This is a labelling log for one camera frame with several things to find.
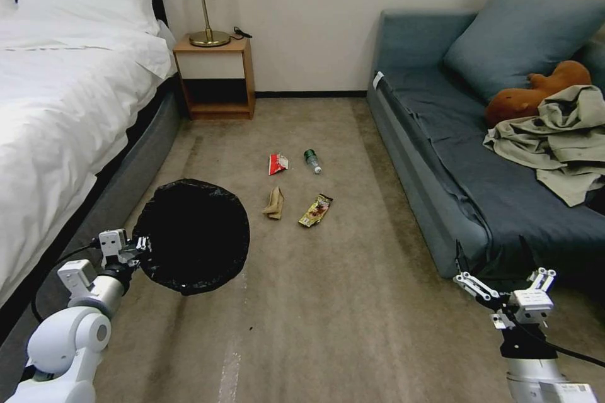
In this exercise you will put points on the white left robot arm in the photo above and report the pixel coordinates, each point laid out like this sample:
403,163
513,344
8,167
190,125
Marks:
71,327

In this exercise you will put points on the wooden nightstand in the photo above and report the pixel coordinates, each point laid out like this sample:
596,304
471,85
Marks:
215,67

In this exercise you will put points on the crumpled beige garment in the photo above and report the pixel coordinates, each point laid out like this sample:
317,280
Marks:
562,138

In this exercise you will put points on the white sofa tag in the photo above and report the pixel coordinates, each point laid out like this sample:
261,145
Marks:
378,80

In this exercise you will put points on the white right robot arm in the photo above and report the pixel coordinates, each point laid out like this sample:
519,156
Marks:
539,379

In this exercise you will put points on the dark blue sofa sheet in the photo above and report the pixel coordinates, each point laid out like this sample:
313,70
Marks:
491,181

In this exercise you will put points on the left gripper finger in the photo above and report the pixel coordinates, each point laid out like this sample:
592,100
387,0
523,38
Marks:
132,259
142,243

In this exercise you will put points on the green plastic bottle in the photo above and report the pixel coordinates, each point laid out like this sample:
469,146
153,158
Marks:
312,160

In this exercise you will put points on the trash bin with black bag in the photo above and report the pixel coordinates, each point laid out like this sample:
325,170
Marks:
198,233

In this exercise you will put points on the brown plush toy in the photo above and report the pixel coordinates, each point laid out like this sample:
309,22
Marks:
520,98

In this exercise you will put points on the blue square cushion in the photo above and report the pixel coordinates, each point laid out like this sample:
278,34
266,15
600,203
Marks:
510,39

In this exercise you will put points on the white duvet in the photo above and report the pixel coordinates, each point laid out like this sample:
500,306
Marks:
61,105

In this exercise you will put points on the red snack wrapper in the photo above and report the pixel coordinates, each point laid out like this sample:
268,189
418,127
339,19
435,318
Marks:
278,164

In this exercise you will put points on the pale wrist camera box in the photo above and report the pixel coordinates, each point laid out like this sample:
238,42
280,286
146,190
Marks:
112,241
533,301

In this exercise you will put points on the yellow snack wrapper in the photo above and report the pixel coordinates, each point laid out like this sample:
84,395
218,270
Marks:
316,211

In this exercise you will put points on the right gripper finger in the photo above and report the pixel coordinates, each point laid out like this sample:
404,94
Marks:
477,287
541,280

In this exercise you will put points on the grey bed frame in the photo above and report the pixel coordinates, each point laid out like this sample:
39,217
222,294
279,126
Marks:
142,148

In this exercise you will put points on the crumpled brown paper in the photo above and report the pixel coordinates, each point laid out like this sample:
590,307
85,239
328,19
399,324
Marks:
275,204

